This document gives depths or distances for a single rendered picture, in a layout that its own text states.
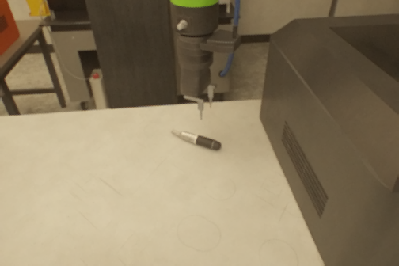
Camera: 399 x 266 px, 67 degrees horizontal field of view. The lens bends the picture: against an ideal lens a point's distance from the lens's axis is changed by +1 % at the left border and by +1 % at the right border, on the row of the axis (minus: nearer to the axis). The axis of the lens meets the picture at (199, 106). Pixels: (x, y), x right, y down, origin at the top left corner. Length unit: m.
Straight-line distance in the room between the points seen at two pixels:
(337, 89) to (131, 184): 0.46
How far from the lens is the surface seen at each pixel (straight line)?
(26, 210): 0.74
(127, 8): 1.30
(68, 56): 2.30
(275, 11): 3.57
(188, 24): 0.57
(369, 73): 0.53
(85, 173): 0.76
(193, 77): 0.63
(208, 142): 0.75
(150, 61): 1.37
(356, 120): 0.48
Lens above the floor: 1.43
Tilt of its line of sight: 35 degrees down
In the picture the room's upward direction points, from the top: straight up
